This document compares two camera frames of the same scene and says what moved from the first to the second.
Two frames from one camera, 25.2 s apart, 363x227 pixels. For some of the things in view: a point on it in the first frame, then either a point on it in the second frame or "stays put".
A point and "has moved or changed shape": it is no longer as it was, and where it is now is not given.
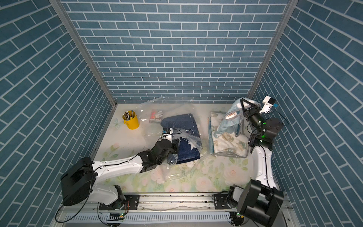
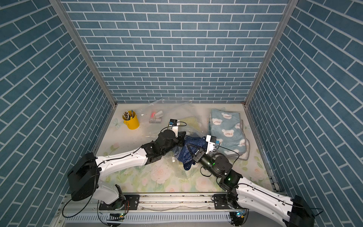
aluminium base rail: (160, 210) stays put
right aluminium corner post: (273, 47) stays put
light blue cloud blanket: (228, 125) → (227, 127)
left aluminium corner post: (73, 35) stays put
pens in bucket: (126, 115) stays put
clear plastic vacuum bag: (162, 117) has moved or changed shape
